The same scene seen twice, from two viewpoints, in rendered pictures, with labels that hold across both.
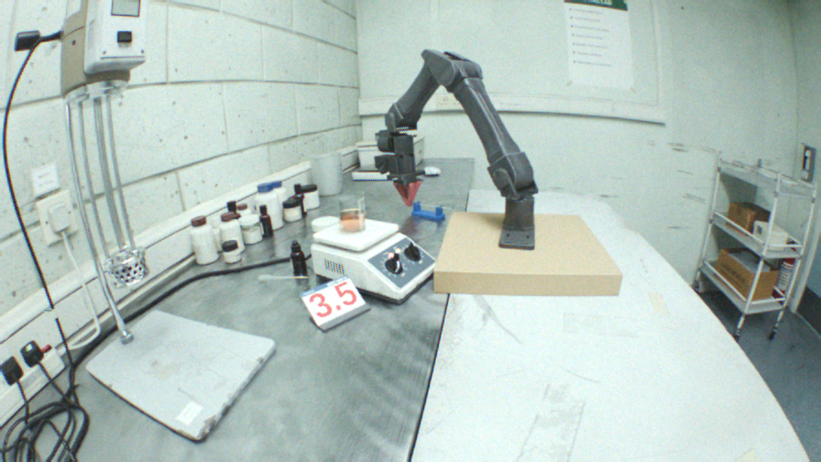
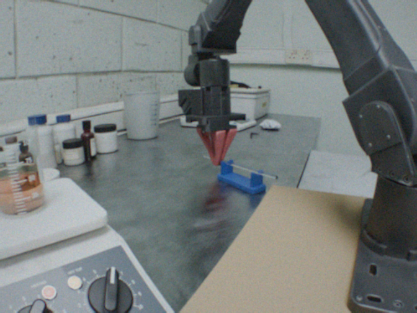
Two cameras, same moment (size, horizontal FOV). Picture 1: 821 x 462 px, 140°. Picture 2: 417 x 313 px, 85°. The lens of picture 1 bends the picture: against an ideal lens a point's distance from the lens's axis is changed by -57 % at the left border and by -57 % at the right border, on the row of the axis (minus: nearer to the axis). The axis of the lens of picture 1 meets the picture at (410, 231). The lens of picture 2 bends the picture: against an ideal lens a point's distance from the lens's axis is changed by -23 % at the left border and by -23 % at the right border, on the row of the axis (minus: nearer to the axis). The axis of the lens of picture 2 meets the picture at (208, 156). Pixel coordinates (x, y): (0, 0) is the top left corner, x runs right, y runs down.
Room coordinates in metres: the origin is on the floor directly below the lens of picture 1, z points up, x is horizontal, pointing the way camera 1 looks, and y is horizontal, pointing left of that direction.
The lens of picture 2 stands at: (0.45, -0.10, 1.09)
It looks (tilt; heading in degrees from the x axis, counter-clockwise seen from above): 16 degrees down; 12
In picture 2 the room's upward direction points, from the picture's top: straight up
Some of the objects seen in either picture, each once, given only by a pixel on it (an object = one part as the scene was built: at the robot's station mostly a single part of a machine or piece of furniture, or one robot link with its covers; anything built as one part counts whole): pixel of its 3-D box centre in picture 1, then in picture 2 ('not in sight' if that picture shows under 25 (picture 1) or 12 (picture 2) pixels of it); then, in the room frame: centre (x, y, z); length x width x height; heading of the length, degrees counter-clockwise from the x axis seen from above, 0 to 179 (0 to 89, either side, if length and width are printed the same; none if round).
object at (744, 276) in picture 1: (756, 236); not in sight; (1.24, -2.20, 0.59); 0.65 x 0.48 x 0.93; 167
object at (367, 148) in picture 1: (392, 151); (235, 101); (1.88, 0.07, 0.97); 0.37 x 0.31 x 0.14; 169
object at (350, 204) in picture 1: (350, 212); (12, 169); (0.60, 0.11, 1.02); 0.06 x 0.05 x 0.08; 151
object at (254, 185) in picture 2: (427, 210); (241, 175); (0.93, -0.05, 0.92); 0.10 x 0.03 x 0.04; 48
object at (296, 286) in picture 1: (303, 287); not in sight; (0.53, 0.19, 0.91); 0.06 x 0.06 x 0.02
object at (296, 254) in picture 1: (297, 256); not in sight; (0.61, 0.23, 0.94); 0.03 x 0.03 x 0.07
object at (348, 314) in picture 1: (335, 301); not in sight; (0.46, 0.12, 0.92); 0.09 x 0.06 x 0.04; 133
